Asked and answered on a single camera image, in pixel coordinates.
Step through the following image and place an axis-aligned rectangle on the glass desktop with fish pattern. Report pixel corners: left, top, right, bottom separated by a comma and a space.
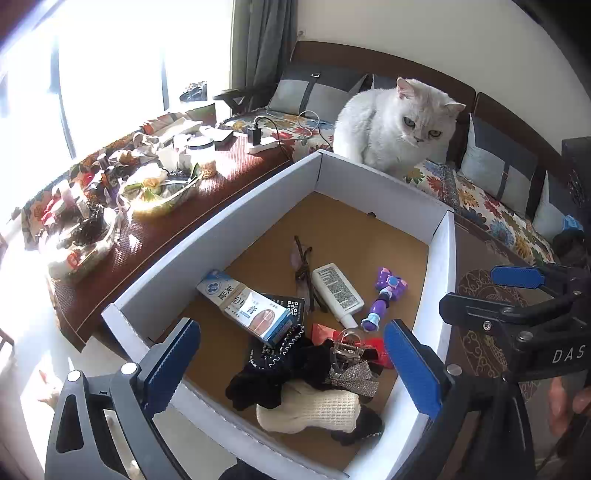
444, 216, 591, 418

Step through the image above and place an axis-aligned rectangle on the tray of wrapped snacks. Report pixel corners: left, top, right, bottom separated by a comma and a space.
120, 164, 202, 217

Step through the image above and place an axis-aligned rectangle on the person's right hand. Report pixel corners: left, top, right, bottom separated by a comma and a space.
549, 376, 591, 444

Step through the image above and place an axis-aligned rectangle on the black cloth with beaded trim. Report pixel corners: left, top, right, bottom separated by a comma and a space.
225, 330, 338, 411

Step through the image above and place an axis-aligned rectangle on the dark wooden chair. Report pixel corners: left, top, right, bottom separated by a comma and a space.
212, 87, 278, 116

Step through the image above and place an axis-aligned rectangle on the floral sofa blanket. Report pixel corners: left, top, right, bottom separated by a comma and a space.
217, 111, 557, 267

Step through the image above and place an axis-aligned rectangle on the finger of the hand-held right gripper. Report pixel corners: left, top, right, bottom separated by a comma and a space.
438, 291, 573, 346
490, 262, 585, 298

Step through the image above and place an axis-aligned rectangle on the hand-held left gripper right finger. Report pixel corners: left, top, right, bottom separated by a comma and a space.
383, 318, 550, 480

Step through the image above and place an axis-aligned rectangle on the red foil packet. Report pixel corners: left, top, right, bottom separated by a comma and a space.
311, 323, 395, 370

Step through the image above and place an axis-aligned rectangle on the white power strip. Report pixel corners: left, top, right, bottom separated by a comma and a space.
247, 138, 283, 155

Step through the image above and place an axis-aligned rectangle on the dark clothes pile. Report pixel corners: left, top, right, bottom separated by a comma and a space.
551, 231, 591, 265

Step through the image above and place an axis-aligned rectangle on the blue white box with twine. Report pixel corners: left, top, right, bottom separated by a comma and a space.
196, 270, 296, 347

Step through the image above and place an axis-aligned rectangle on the white cardboard box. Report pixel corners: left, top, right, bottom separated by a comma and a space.
102, 148, 458, 480

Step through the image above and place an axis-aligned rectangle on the pile of colourful packets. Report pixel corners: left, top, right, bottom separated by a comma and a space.
23, 111, 186, 223

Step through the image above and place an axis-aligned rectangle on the brown hair band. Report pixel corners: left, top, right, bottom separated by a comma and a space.
290, 235, 320, 311

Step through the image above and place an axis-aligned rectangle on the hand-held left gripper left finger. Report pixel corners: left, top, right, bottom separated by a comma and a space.
44, 318, 202, 480

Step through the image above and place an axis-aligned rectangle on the brown woven side table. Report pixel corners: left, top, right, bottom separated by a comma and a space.
51, 129, 296, 352

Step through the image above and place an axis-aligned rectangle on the white cat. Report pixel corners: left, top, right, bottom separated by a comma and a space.
332, 76, 467, 181

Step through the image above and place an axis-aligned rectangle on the grey two-tone cushion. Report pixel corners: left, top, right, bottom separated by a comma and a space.
368, 73, 402, 94
268, 62, 369, 116
531, 171, 570, 241
459, 113, 539, 217

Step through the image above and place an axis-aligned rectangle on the silver tray with dark items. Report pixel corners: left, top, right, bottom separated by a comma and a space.
39, 208, 119, 282

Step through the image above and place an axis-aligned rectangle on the cream knitted sock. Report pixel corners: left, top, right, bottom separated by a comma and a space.
256, 383, 361, 435

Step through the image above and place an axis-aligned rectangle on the purple plastic toy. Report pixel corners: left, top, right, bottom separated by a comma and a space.
362, 267, 409, 332

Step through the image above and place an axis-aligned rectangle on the rhinestone bow hair clip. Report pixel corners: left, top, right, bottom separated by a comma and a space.
325, 360, 380, 398

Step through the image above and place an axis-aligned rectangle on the black cable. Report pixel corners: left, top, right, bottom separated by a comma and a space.
252, 115, 288, 139

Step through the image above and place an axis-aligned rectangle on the white lotion bottle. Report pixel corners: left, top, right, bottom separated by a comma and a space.
311, 263, 365, 329

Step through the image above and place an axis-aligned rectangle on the glass jar with lid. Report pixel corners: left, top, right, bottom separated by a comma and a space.
186, 136, 218, 172

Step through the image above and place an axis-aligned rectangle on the brown wooden sofa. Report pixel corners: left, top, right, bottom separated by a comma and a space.
217, 41, 591, 259

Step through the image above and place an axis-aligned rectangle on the black printed packet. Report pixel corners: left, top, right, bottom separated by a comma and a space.
249, 291, 309, 365

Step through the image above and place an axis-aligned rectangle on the white cable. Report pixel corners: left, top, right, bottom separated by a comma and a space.
277, 111, 325, 140

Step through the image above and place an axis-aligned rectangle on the grey curtain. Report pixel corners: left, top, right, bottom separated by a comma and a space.
233, 0, 298, 112

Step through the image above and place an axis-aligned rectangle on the silver claw hair clip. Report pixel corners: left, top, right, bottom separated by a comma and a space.
330, 330, 366, 366

